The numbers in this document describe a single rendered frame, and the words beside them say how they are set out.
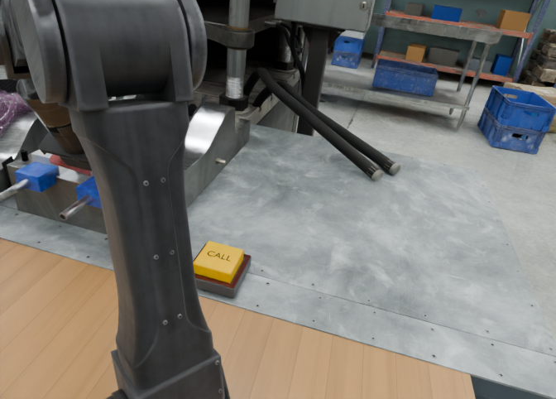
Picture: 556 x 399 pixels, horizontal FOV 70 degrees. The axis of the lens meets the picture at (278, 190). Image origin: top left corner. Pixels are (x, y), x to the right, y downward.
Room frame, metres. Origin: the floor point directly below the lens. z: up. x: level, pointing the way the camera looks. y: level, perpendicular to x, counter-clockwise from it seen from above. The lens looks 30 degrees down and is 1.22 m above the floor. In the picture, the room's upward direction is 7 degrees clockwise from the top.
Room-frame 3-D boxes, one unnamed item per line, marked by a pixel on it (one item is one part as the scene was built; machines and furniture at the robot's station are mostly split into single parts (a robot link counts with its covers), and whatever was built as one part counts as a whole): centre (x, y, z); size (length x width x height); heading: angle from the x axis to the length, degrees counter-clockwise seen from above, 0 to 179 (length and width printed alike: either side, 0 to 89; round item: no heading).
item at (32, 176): (0.52, 0.38, 0.89); 0.13 x 0.05 x 0.05; 169
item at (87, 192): (0.50, 0.28, 0.89); 0.13 x 0.05 x 0.05; 169
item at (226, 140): (0.78, 0.27, 0.87); 0.50 x 0.26 x 0.14; 169
